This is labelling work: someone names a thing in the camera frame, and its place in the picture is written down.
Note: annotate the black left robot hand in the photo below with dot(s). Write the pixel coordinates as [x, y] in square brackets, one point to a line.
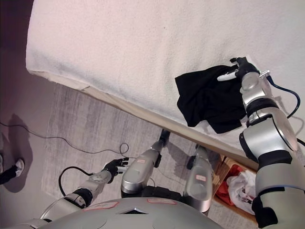
[113, 167]

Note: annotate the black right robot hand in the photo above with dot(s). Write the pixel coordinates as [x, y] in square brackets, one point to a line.
[246, 68]

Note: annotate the black garment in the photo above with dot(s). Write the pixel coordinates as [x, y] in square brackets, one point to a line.
[207, 100]

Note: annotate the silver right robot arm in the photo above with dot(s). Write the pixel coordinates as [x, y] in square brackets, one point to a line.
[269, 138]

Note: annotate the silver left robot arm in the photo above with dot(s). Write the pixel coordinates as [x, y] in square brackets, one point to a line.
[88, 188]

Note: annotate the wicker laundry basket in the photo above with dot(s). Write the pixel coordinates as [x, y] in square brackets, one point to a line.
[222, 167]

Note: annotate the white bed mattress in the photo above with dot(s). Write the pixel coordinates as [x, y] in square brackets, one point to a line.
[131, 47]

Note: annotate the white clothes pile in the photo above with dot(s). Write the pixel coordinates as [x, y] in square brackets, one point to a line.
[240, 190]

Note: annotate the silver left robot leg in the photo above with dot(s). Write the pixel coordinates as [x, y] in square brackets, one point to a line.
[138, 171]

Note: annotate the silver robot leg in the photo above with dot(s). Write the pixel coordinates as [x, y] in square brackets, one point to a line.
[138, 171]
[199, 181]

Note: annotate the red-bordered white label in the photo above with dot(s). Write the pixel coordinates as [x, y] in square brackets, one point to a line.
[100, 206]
[162, 201]

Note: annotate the grey robot torso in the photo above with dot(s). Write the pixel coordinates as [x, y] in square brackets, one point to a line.
[119, 219]

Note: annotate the black left robot foot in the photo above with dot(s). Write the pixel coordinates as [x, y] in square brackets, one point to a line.
[165, 135]

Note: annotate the black robot foot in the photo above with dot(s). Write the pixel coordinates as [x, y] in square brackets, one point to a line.
[165, 135]
[191, 163]

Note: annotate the white garment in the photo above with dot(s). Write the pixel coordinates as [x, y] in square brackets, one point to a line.
[206, 127]

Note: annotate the black right robot foot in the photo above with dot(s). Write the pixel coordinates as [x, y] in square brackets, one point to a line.
[191, 163]

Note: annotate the silver right robot leg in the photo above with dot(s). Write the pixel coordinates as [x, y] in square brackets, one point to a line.
[199, 181]

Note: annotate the white shoe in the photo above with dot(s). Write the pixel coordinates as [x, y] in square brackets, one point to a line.
[20, 167]

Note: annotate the black trouser leg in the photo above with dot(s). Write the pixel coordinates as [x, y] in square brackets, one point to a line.
[7, 175]

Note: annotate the red garment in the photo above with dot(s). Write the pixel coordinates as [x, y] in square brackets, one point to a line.
[226, 193]

